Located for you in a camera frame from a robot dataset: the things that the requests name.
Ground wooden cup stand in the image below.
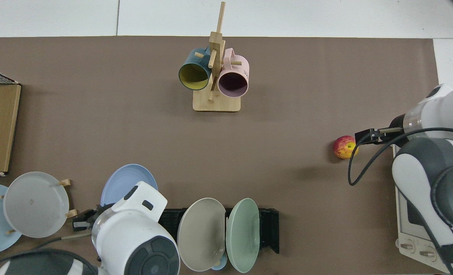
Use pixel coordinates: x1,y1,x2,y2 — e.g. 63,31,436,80
193,1,242,113

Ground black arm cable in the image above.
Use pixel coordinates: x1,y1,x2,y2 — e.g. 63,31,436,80
347,127,453,187
0,233,94,270

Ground beige plate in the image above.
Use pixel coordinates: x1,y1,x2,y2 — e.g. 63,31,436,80
177,197,227,272

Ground red yellow apple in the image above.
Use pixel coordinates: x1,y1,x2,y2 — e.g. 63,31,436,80
333,135,359,159

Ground grey plate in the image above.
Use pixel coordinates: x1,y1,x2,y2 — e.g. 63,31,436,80
3,171,70,239

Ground wooden plate rack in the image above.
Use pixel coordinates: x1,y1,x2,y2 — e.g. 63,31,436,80
0,179,78,234

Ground dark blue cup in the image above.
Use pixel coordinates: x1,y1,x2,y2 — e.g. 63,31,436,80
178,47,213,91

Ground brown table cloth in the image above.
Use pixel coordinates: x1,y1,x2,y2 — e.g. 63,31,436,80
0,36,450,275

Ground small blue round thing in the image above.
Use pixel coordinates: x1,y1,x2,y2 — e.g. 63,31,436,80
210,252,229,271

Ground pale green plate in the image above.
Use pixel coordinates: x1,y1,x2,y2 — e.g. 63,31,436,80
225,197,260,273

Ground black dish rack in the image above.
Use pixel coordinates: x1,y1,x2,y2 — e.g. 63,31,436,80
158,208,279,254

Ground pale toaster oven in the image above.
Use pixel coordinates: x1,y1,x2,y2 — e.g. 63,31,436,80
393,145,453,274

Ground pink cup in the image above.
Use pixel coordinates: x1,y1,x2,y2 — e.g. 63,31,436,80
217,48,250,97

